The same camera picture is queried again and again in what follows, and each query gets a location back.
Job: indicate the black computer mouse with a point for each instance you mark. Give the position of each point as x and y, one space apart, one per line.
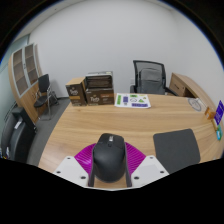
109 160

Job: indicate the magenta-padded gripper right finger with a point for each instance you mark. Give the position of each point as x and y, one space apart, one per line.
150 168

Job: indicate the small orange-brown box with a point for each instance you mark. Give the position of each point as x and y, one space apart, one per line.
210 113

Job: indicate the black mesh office chair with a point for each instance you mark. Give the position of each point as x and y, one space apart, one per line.
136 71

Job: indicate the black carton box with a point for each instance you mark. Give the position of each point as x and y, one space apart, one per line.
98 81

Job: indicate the dark grey mouse pad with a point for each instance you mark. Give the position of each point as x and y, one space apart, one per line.
176 150

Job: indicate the tall brown carton box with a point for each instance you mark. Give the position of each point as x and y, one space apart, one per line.
75 93

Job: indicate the wooden side desk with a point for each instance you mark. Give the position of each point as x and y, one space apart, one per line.
186 85

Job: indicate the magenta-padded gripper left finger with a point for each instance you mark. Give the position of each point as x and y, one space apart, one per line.
71 170

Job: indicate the black leather office chair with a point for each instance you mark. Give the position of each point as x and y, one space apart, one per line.
16 140

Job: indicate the small black visitor chair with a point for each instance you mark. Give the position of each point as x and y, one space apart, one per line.
43 83

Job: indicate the grey backpack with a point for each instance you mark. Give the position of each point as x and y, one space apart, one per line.
151 81

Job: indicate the wooden shelf unit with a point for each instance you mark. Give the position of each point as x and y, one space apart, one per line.
23 93

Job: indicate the purple card sign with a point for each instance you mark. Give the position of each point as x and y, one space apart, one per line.
219 112

